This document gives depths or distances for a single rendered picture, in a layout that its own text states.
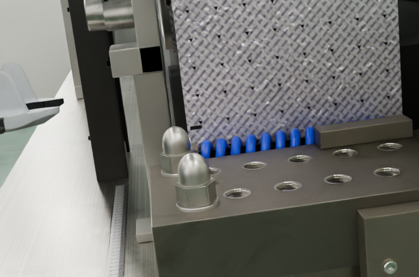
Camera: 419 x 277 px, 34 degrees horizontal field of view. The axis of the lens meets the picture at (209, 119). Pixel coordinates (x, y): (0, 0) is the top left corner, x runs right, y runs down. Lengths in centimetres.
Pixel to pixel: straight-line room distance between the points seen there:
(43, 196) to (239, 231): 57
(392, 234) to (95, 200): 55
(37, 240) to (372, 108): 45
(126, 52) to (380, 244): 37
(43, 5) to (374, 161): 579
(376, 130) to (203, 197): 22
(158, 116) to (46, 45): 559
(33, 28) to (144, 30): 560
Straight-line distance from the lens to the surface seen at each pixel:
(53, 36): 636
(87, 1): 79
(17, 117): 70
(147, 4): 78
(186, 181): 56
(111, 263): 81
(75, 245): 87
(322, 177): 61
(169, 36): 84
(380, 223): 56
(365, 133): 70
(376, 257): 57
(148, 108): 80
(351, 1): 74
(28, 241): 92
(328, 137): 69
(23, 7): 637
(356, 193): 57
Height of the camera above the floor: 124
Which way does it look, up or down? 14 degrees down
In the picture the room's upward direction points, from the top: 7 degrees counter-clockwise
